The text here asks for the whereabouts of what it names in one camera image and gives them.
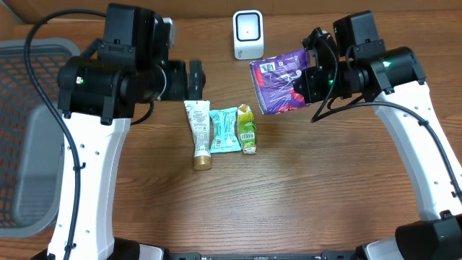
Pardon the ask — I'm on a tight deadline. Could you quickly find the white cream tube gold cap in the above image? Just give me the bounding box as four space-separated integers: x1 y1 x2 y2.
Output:
184 100 211 170

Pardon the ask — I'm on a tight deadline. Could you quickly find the purple sanitary pad pack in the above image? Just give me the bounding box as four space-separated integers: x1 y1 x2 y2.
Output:
250 49 310 115

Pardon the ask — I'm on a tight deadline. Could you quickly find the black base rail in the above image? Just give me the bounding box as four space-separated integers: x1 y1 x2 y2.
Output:
164 251 356 260

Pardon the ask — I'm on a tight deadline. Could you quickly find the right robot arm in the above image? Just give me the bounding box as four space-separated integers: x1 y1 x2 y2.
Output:
295 11 461 260

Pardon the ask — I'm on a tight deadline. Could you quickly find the green yellow snack pack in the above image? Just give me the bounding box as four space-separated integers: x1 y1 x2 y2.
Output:
237 104 256 155

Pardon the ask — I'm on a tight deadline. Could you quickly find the teal snack packet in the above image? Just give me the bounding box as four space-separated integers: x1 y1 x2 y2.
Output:
209 107 241 153

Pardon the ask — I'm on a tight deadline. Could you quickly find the white barcode scanner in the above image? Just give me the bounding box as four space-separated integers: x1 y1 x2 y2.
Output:
232 9 264 60

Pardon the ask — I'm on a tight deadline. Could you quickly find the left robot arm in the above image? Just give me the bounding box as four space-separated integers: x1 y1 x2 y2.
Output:
38 3 205 260

